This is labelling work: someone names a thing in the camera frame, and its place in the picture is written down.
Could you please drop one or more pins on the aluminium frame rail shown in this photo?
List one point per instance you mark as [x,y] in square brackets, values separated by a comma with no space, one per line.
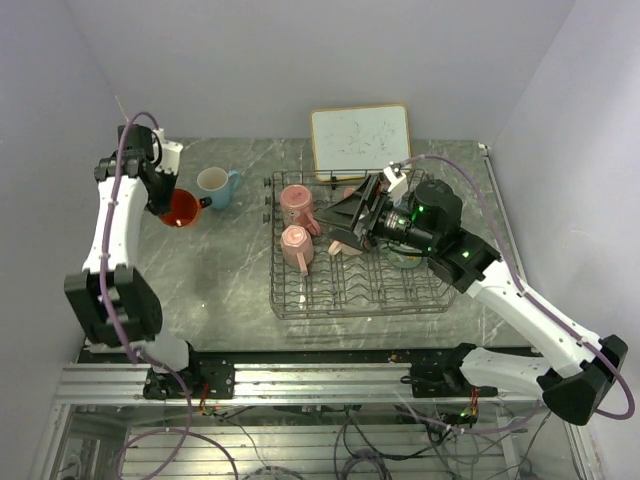
[252,384]

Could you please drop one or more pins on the pink faceted mug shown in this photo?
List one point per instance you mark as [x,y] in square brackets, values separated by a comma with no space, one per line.
[297,248]

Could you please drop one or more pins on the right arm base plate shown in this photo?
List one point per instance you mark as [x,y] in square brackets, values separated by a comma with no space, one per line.
[436,373]

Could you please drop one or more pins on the light blue mug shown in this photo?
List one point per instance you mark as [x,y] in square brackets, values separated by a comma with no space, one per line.
[219,185]

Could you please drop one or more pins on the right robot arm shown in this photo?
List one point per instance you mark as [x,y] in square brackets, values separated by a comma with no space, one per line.
[574,368]

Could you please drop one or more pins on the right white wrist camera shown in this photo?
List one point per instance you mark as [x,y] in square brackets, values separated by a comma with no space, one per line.
[396,182]

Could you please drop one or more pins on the yellow framed whiteboard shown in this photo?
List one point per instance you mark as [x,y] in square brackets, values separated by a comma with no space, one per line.
[346,142]

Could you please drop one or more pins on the orange mug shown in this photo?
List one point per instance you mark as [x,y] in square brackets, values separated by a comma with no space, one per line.
[185,209]

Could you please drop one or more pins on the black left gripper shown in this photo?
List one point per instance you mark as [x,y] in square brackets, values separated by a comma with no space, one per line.
[163,205]

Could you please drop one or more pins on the mint green mug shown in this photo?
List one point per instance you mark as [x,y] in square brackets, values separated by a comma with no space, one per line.
[404,259]

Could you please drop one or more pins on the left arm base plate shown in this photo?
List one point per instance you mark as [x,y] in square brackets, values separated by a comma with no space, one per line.
[211,377]

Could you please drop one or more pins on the pink patterned mug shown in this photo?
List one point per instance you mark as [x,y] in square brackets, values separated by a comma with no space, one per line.
[296,203]

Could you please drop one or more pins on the salmon pink mug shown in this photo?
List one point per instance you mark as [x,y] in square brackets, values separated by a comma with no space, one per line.
[337,247]

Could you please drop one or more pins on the grey wire dish rack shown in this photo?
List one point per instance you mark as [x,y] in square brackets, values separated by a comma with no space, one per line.
[343,286]

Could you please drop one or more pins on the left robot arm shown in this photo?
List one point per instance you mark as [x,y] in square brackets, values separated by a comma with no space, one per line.
[114,305]

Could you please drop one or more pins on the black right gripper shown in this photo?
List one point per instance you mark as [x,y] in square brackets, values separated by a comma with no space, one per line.
[353,229]

